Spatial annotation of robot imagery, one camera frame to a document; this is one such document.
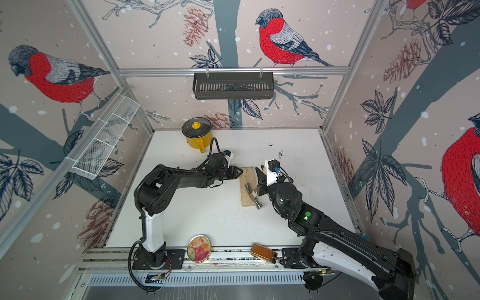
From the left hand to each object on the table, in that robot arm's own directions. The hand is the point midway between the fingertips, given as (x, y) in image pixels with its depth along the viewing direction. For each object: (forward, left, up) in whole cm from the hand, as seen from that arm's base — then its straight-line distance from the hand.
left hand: (243, 169), depth 96 cm
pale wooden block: (-16, -1, -1) cm, 16 cm away
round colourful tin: (-37, +18, -1) cm, 41 cm away
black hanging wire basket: (+43, +9, +23) cm, 50 cm away
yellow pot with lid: (+23, +27, +5) cm, 36 cm away
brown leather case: (-39, -8, 0) cm, 39 cm away
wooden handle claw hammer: (-11, -4, +2) cm, 12 cm away
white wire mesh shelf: (-6, +66, +17) cm, 68 cm away
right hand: (-13, -6, +23) cm, 27 cm away
